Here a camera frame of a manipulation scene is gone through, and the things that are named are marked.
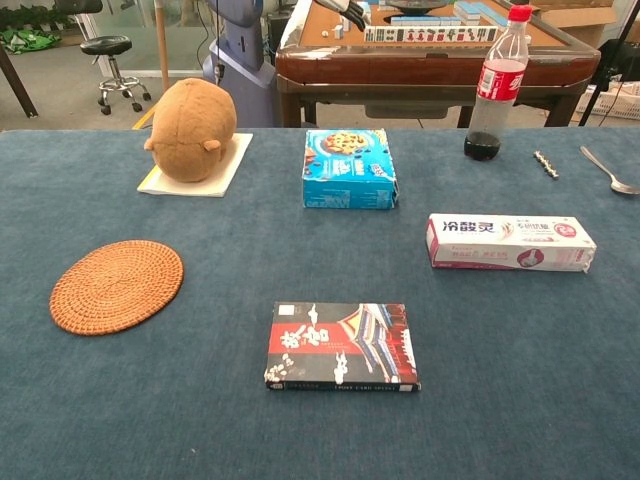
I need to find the white toothpaste box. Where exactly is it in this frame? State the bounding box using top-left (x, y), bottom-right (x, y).
top-left (425, 213), bottom-right (598, 274)

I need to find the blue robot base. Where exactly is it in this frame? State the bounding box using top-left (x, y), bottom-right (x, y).
top-left (202, 0), bottom-right (281, 129)

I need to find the blue cookie box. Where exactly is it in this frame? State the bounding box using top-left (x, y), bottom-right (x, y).
top-left (301, 128), bottom-right (400, 210)

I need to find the red black printed snack packet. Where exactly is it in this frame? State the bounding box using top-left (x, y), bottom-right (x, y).
top-left (264, 301), bottom-right (422, 393)

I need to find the black background robot hand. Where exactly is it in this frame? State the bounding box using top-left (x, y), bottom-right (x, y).
top-left (314, 0), bottom-right (374, 32)

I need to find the cardboard box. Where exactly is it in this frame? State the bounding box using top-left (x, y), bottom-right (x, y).
top-left (529, 0), bottom-right (640, 49)

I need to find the white notepad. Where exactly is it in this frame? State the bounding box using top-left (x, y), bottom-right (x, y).
top-left (136, 132), bottom-right (254, 198)

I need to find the brown plush toy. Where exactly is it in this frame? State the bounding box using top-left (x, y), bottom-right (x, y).
top-left (143, 77), bottom-right (238, 184)

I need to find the wooden mahjong table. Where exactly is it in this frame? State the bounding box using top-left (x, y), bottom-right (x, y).
top-left (274, 0), bottom-right (601, 129)

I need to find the round woven rattan coaster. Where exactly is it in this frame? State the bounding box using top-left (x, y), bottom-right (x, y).
top-left (48, 239), bottom-right (185, 337)

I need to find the cola bottle red cap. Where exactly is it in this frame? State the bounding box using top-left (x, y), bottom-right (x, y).
top-left (463, 4), bottom-right (533, 162)

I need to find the mahjong tile row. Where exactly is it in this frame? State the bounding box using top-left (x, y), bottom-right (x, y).
top-left (363, 25), bottom-right (500, 45)

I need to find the silver metal bead bar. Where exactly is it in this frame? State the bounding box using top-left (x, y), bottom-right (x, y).
top-left (533, 150), bottom-right (560, 181)

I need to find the wooden pole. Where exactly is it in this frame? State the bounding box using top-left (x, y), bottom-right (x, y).
top-left (153, 0), bottom-right (171, 94)

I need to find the black swivel stool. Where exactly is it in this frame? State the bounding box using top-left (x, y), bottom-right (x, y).
top-left (79, 34), bottom-right (152, 116)

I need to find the silver metal spoon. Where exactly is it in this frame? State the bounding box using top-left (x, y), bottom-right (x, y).
top-left (579, 145), bottom-right (640, 196)

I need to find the white plastic crate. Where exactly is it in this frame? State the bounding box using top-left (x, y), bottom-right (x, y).
top-left (574, 82), bottom-right (640, 121)

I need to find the black tripod stand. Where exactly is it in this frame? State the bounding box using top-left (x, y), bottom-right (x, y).
top-left (578, 0), bottom-right (640, 127)

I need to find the black table leg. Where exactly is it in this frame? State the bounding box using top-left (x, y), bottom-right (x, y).
top-left (0, 42), bottom-right (40, 119)

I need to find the green fabric bundle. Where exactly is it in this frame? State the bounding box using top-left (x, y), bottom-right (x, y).
top-left (0, 28), bottom-right (62, 54)

